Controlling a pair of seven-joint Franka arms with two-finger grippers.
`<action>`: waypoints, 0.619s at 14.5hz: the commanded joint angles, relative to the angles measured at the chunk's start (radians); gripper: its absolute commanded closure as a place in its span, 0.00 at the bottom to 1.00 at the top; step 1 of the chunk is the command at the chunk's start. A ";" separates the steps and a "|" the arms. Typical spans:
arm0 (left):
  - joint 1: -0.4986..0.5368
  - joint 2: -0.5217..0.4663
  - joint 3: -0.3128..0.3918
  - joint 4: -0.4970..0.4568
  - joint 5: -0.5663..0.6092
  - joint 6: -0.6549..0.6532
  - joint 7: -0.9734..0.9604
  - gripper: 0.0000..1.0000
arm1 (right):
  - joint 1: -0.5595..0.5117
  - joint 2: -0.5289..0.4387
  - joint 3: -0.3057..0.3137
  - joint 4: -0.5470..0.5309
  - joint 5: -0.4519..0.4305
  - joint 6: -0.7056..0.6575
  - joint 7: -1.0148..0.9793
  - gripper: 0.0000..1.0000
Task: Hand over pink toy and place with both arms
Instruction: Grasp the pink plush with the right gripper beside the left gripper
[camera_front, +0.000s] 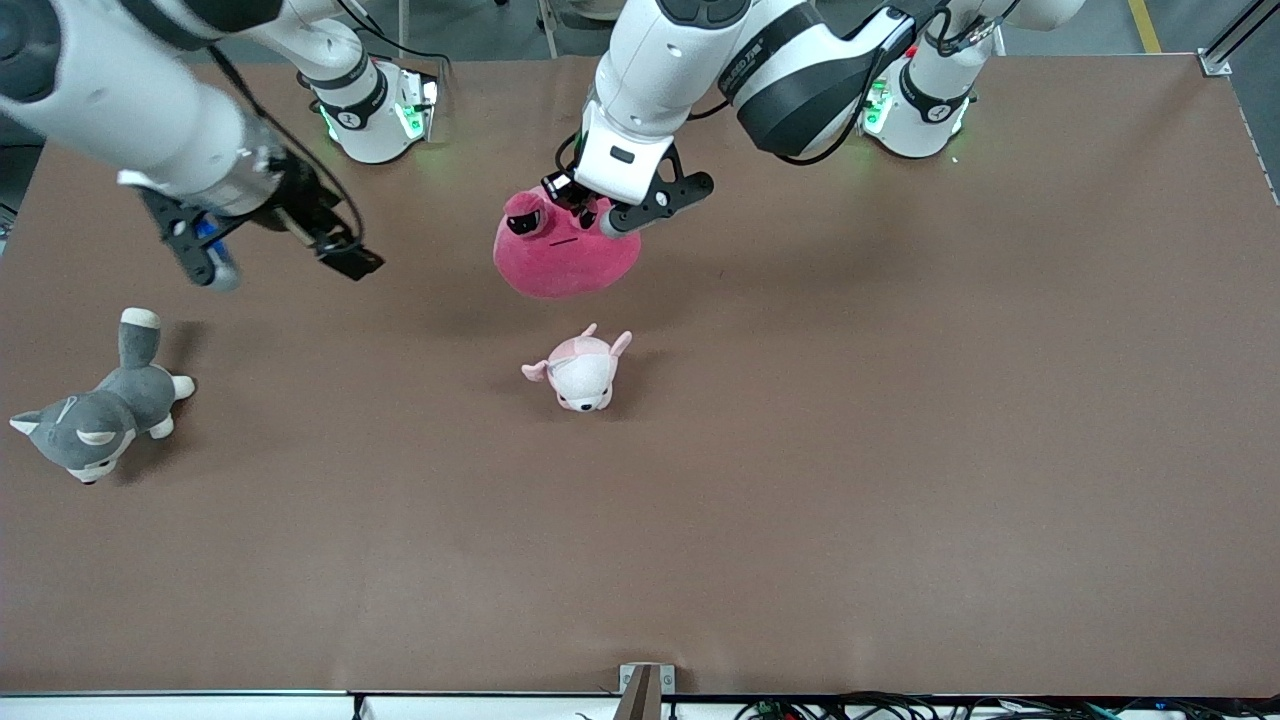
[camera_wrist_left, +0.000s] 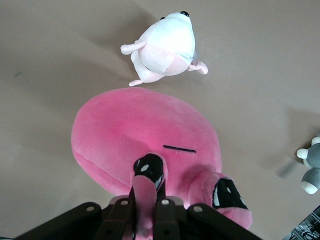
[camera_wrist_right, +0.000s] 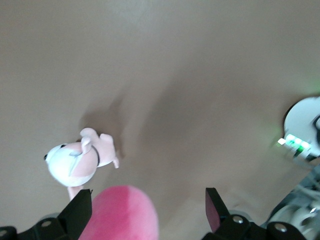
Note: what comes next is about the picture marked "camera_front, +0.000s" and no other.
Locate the bright pink round plush toy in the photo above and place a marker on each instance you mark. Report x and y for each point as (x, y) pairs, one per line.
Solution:
(560, 265)

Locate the brown table cover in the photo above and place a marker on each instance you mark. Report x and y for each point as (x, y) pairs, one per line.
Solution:
(700, 550)

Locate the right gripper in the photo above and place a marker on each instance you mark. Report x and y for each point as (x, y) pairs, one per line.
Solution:
(298, 201)

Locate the grey metal post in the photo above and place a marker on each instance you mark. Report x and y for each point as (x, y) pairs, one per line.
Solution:
(548, 30)
(404, 25)

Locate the pale pink dog plush toy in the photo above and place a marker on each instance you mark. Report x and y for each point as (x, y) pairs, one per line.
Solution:
(585, 375)

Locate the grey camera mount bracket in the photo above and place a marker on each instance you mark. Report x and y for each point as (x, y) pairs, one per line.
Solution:
(645, 695)

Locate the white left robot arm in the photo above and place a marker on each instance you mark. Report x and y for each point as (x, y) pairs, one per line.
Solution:
(800, 70)

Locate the aluminium frame profile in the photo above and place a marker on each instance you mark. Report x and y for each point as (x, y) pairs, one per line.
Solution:
(1225, 55)

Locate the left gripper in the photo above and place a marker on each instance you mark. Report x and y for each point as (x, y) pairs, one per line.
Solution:
(566, 191)

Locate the grey husky plush toy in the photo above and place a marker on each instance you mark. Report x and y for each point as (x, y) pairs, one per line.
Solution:
(110, 410)

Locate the white table edge rail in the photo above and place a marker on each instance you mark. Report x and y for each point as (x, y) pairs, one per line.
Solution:
(200, 708)

